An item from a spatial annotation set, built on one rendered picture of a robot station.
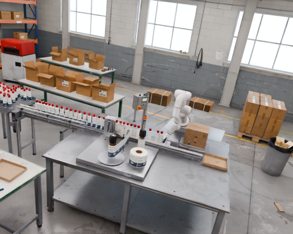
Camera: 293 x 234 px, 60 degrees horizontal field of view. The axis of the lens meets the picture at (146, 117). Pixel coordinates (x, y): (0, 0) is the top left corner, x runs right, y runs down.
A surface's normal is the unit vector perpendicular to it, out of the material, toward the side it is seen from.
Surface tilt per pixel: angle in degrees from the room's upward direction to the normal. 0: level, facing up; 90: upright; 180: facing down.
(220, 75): 90
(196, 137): 90
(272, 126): 92
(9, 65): 90
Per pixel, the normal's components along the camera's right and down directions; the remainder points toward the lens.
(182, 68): -0.40, 0.31
